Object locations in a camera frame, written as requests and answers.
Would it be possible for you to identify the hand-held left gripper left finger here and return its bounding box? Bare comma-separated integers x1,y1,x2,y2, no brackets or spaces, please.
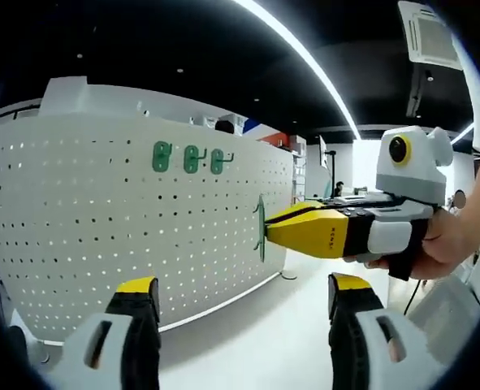
46,275,162,390

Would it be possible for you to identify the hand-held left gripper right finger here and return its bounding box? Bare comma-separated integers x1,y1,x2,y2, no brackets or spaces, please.
327,271,450,390

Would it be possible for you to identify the green hook assembly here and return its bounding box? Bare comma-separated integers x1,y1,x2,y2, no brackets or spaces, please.
210,148,236,176
183,145,207,175
152,141,173,173
252,193,270,262

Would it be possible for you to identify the white perforated mounting plate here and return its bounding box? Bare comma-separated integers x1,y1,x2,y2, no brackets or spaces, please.
0,112,296,346

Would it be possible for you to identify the person's right hand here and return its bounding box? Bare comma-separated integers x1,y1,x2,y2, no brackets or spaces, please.
343,208,475,282

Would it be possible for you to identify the black monitor stand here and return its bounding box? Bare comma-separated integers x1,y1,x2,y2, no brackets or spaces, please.
318,135,339,197

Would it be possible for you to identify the grey mesh chair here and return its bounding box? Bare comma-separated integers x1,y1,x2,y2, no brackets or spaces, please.
408,274,480,354

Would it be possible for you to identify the ceiling air conditioner unit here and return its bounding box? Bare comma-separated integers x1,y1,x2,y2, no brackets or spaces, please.
397,0,465,69

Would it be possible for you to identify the long ceiling light strip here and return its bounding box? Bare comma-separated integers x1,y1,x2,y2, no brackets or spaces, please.
231,0,361,142

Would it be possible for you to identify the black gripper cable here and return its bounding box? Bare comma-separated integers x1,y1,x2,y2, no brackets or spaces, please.
403,279,422,317

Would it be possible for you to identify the black ceiling bracket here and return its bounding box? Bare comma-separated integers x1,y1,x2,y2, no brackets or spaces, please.
405,64,435,119

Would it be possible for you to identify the red blue wall banner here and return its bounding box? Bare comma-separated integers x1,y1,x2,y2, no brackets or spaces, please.
242,119,290,146

